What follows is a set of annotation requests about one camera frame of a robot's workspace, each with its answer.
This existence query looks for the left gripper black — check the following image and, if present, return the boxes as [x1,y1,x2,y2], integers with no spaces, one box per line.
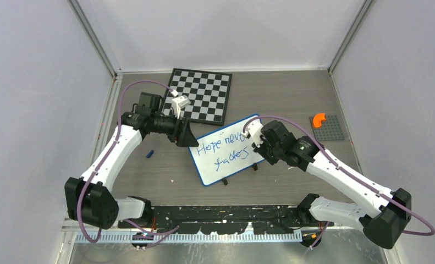
[151,109,199,147]

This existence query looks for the whiteboard with blue frame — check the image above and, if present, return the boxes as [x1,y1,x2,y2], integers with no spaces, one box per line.
[189,114,264,186]

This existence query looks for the blue marker cap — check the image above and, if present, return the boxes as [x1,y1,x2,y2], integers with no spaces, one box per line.
[146,150,154,158]

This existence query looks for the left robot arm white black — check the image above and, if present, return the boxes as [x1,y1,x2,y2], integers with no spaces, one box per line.
[64,92,199,230]

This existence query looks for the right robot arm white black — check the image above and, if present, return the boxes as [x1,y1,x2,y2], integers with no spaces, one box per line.
[243,120,412,249]

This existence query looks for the orange curved block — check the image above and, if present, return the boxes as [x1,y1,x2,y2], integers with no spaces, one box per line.
[312,113,327,129]

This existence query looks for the black white checkerboard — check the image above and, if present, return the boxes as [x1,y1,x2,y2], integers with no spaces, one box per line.
[168,68,233,126]

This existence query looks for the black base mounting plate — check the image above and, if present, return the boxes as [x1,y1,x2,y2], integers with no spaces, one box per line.
[131,205,321,235]

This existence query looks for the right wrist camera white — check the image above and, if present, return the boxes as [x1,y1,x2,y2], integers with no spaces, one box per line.
[241,120,263,147]

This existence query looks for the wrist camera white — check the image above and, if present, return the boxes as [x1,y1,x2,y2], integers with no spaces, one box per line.
[241,120,263,147]
[171,90,191,119]

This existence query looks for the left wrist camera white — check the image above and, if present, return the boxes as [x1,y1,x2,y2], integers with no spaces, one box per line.
[171,90,191,119]

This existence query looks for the grey studded base plate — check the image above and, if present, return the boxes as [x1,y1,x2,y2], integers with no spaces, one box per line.
[309,115,345,141]

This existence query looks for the slotted cable duct strip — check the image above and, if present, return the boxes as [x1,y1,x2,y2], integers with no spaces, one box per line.
[74,232,304,244]

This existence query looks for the aluminium front frame rail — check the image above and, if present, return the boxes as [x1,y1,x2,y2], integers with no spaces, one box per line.
[61,203,393,233]

